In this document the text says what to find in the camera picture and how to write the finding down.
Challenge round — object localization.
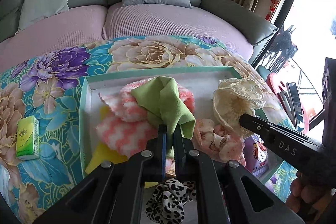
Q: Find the light green cloth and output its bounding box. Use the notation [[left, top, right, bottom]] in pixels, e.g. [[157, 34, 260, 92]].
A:
[[130, 76, 195, 158]]

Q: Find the purple baby wipes pack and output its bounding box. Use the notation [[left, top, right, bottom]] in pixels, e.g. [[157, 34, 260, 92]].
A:
[[243, 134, 268, 176]]

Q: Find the person right hand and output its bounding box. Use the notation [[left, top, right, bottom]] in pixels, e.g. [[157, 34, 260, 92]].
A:
[[285, 177, 335, 215]]

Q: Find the cream lace garment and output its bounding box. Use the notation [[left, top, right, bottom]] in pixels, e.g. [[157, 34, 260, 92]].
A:
[[213, 78, 265, 139]]

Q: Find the pink sofa seat cover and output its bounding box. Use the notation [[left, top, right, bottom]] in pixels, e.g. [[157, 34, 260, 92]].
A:
[[1, 3, 253, 71]]

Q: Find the floral blue blanket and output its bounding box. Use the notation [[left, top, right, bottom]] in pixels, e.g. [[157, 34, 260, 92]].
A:
[[1, 35, 293, 223]]

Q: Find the yellow sponge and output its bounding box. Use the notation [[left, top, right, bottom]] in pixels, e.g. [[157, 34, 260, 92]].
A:
[[85, 106, 158, 189]]

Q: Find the teal shallow box tray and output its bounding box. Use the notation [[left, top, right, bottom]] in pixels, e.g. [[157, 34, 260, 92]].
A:
[[79, 67, 241, 177]]

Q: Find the pink baby garment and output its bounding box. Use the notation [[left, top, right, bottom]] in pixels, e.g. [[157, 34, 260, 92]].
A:
[[192, 119, 246, 166]]

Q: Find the leopard print scrunchie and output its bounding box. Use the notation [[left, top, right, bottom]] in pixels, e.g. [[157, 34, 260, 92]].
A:
[[145, 178, 197, 223]]

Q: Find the pink white fluffy towel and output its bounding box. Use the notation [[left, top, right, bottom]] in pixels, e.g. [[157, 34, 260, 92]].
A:
[[96, 78, 195, 157]]

